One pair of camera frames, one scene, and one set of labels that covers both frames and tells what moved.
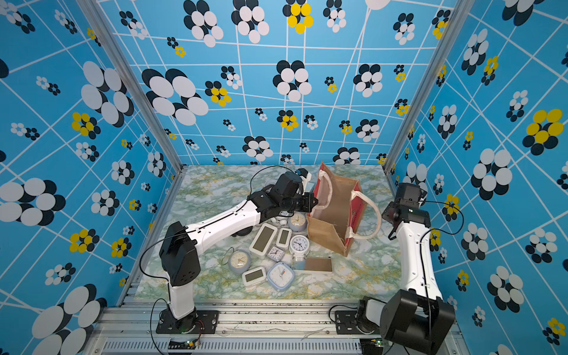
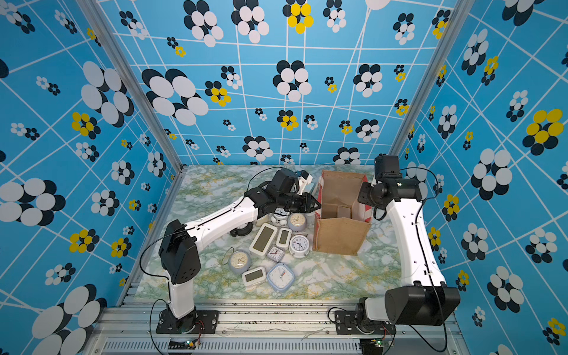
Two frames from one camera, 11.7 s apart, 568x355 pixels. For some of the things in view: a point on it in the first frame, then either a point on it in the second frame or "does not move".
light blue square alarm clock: [280, 276] does not move
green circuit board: [182, 344] does not move
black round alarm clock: [243, 231] does not move
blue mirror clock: [313, 264] -> [344, 211]
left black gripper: [309, 203] does not move
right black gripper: [390, 208] -> [363, 196]
